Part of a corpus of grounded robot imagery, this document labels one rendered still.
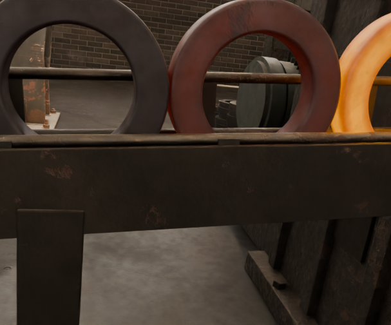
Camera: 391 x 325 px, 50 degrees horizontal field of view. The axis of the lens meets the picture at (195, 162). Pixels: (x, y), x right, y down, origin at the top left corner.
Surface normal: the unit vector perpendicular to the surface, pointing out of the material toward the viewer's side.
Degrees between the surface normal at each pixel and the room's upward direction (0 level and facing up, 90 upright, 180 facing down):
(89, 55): 90
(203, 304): 0
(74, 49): 90
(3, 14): 90
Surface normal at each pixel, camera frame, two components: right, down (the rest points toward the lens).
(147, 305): 0.12, -0.95
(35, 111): 0.21, 0.31
